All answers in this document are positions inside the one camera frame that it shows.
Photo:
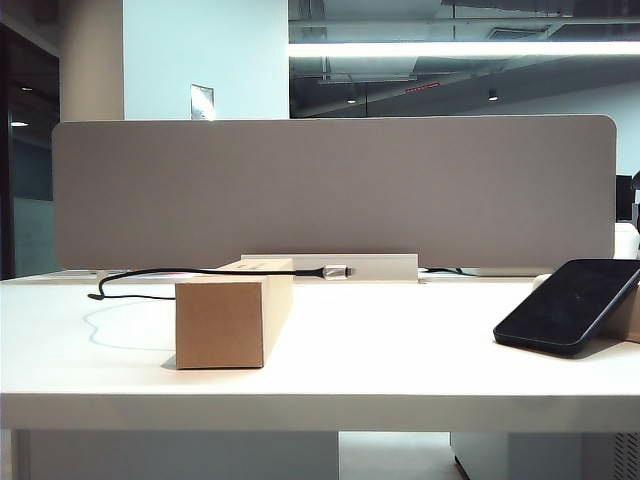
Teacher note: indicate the white desk underside panel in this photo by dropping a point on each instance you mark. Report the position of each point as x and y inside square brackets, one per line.
[175, 457]

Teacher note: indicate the red ceiling sign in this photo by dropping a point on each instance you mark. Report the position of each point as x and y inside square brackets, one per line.
[422, 88]

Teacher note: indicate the grey fabric desk divider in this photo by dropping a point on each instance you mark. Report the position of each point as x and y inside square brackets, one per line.
[330, 195]

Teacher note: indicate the long ceiling light strip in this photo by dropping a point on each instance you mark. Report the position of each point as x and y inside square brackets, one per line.
[450, 49]

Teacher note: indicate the beige paper pulp tray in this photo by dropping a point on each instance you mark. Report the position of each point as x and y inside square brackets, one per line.
[631, 315]

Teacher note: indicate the black background monitor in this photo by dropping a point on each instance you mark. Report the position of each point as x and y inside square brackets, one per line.
[625, 197]

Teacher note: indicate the brown cardboard mouse pad box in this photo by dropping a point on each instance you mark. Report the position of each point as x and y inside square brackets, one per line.
[220, 325]

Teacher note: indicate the black smartphone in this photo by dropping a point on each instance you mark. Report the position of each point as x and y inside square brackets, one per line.
[565, 310]

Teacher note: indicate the white background appliance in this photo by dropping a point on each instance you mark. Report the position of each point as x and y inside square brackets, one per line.
[629, 242]

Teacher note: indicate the framed wall notice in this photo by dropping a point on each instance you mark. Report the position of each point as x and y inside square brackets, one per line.
[202, 101]

